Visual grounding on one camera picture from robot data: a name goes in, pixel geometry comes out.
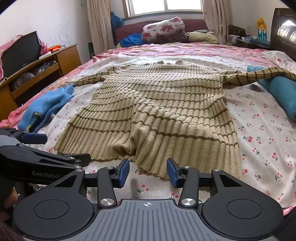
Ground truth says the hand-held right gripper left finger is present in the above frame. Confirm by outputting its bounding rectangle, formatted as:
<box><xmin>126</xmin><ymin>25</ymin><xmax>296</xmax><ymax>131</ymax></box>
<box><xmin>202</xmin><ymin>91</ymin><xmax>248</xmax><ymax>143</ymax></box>
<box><xmin>54</xmin><ymin>159</ymin><xmax>130</xmax><ymax>208</ymax></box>

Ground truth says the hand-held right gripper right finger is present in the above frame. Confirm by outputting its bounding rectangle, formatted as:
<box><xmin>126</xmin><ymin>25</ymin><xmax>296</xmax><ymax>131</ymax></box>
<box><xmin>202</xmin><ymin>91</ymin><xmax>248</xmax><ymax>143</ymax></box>
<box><xmin>166</xmin><ymin>158</ymin><xmax>241</xmax><ymax>207</ymax></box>

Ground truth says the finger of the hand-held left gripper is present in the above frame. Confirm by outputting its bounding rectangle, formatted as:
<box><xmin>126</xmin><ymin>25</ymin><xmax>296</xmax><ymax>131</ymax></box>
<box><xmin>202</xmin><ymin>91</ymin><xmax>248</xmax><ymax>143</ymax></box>
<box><xmin>30</xmin><ymin>146</ymin><xmax>92</xmax><ymax>168</ymax></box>
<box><xmin>0</xmin><ymin>127</ymin><xmax>48</xmax><ymax>145</ymax></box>

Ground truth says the beige striped knit sweater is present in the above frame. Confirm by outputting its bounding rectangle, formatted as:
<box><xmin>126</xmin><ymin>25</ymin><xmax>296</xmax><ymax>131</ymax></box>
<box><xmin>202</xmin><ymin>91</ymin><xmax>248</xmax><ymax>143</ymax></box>
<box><xmin>54</xmin><ymin>61</ymin><xmax>296</xmax><ymax>180</ymax></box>

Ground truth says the blue knit garment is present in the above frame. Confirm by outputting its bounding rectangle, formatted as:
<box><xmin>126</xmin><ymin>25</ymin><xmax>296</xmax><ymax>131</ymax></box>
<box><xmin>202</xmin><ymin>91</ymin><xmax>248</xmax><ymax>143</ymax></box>
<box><xmin>17</xmin><ymin>83</ymin><xmax>75</xmax><ymax>133</ymax></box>

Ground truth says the black television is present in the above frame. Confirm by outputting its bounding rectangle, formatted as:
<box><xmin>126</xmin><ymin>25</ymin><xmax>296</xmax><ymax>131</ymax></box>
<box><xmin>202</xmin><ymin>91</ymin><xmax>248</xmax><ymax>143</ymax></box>
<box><xmin>1</xmin><ymin>31</ymin><xmax>42</xmax><ymax>78</ymax></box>

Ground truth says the wooden desk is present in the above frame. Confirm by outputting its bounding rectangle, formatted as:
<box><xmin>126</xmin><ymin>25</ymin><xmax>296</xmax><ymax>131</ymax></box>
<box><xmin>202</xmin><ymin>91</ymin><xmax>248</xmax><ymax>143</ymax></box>
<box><xmin>0</xmin><ymin>44</ymin><xmax>81</xmax><ymax>121</ymax></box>

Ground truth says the cherry print bed sheet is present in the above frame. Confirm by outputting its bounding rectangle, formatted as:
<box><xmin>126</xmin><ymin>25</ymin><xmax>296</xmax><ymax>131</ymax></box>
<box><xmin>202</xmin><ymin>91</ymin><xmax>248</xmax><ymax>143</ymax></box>
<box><xmin>35</xmin><ymin>50</ymin><xmax>296</xmax><ymax>209</ymax></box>

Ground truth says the pink patterned bed sheet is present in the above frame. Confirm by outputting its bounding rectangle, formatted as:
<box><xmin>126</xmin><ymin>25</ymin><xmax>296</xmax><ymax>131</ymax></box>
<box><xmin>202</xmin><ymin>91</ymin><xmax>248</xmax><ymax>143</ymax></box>
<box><xmin>0</xmin><ymin>43</ymin><xmax>296</xmax><ymax>127</ymax></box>

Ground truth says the cream curtain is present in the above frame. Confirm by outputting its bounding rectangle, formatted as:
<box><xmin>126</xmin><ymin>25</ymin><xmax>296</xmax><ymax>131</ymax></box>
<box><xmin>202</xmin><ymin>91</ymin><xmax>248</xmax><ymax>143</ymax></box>
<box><xmin>86</xmin><ymin>0</ymin><xmax>116</xmax><ymax>58</ymax></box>
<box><xmin>202</xmin><ymin>0</ymin><xmax>232</xmax><ymax>44</ymax></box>

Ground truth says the blue cloth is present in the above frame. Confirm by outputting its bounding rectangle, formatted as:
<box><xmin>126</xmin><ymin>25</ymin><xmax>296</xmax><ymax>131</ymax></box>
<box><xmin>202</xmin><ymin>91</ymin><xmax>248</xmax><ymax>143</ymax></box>
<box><xmin>119</xmin><ymin>34</ymin><xmax>144</xmax><ymax>48</ymax></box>

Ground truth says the plaid blanket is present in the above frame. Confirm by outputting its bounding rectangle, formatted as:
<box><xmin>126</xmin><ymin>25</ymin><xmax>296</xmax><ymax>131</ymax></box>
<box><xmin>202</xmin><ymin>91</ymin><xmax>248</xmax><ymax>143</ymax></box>
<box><xmin>166</xmin><ymin>32</ymin><xmax>189</xmax><ymax>43</ymax></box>

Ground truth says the teal towel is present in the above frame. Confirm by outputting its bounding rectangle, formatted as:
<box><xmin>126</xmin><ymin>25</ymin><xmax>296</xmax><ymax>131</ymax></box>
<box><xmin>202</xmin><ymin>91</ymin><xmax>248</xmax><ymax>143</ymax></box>
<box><xmin>247</xmin><ymin>65</ymin><xmax>296</xmax><ymax>122</ymax></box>

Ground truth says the olive pillow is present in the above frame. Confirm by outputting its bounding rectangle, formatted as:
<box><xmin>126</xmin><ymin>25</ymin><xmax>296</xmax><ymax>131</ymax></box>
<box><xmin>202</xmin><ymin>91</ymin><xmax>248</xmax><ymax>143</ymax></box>
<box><xmin>187</xmin><ymin>30</ymin><xmax>219</xmax><ymax>44</ymax></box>

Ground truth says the floral quilt bundle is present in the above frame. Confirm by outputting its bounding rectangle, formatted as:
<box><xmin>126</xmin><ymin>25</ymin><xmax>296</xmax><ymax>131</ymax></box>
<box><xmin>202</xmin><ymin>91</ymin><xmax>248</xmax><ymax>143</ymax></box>
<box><xmin>142</xmin><ymin>17</ymin><xmax>185</xmax><ymax>43</ymax></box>

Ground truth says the dark nightstand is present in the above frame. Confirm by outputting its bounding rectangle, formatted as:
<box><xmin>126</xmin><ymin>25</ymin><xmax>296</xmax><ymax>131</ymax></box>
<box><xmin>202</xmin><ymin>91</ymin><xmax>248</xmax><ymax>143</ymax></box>
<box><xmin>228</xmin><ymin>24</ymin><xmax>271</xmax><ymax>49</ymax></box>

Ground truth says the window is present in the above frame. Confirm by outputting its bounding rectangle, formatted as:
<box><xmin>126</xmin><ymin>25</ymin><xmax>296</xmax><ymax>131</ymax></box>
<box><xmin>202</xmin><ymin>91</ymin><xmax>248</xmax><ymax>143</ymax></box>
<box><xmin>125</xmin><ymin>0</ymin><xmax>204</xmax><ymax>18</ymax></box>

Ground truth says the yellow and blue carton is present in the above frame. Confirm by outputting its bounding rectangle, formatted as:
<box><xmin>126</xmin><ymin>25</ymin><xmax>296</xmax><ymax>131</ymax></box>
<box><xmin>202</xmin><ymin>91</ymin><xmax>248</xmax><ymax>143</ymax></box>
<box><xmin>257</xmin><ymin>18</ymin><xmax>266</xmax><ymax>40</ymax></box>

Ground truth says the dark wooden headboard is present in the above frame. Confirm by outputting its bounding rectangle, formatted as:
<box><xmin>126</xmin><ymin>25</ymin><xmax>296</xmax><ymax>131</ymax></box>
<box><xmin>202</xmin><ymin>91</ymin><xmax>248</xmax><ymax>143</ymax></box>
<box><xmin>269</xmin><ymin>8</ymin><xmax>296</xmax><ymax>63</ymax></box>

